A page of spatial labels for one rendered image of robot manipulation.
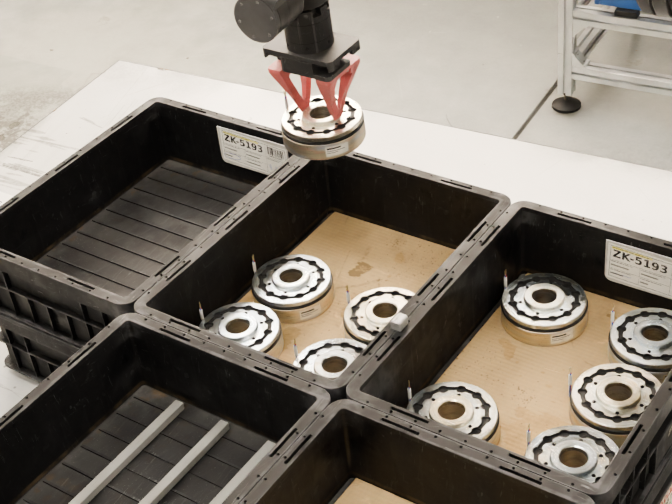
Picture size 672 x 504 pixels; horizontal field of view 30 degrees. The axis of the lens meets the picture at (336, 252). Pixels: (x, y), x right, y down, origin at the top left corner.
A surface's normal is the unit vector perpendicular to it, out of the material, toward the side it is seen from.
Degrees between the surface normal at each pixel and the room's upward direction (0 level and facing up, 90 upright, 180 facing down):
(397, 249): 0
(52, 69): 0
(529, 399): 0
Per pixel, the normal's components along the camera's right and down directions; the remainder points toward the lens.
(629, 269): -0.56, 0.54
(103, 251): -0.10, -0.79
